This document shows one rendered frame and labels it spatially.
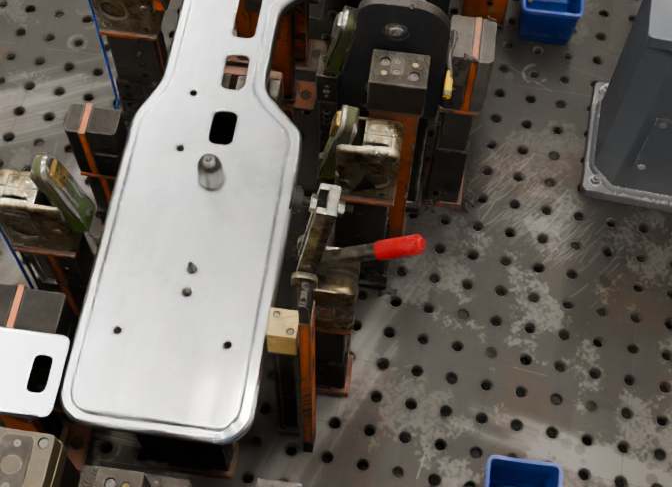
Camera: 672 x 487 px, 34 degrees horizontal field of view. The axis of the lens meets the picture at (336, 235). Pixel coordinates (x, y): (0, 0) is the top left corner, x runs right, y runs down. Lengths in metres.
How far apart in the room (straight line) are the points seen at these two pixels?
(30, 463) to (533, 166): 0.93
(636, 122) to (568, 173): 0.20
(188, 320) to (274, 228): 0.15
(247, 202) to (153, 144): 0.15
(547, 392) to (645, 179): 0.36
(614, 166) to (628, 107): 0.14
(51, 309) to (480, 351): 0.62
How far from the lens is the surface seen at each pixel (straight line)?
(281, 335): 1.22
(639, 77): 1.56
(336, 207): 1.12
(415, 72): 1.33
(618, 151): 1.69
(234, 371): 1.28
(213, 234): 1.35
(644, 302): 1.70
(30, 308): 1.37
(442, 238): 1.69
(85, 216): 1.38
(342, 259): 1.22
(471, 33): 1.42
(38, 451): 1.22
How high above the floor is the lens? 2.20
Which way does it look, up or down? 63 degrees down
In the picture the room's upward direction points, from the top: 2 degrees clockwise
